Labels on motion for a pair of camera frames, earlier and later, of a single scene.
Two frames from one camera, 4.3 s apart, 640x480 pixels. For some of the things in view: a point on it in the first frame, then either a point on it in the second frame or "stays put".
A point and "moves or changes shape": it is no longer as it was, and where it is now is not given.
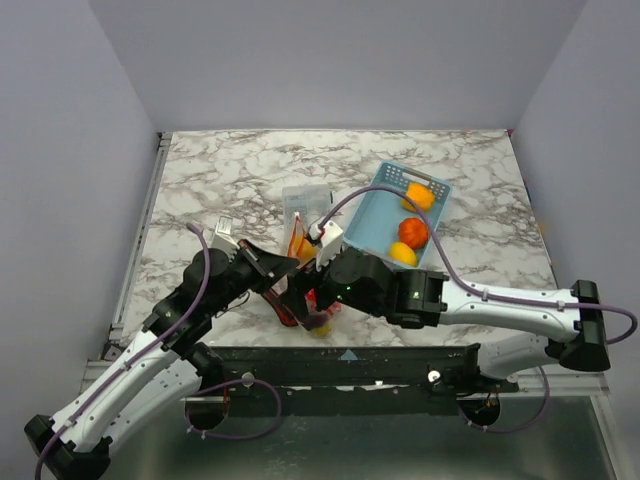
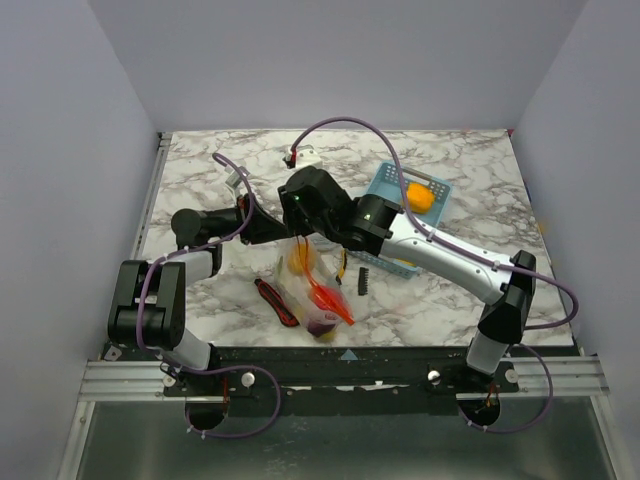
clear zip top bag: x=302 y=249 moves or changes shape
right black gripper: x=310 y=293 → x=298 y=226
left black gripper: x=268 y=266 → x=259 y=227
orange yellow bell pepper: x=420 y=194 stays put
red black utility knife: x=282 y=311 stays put
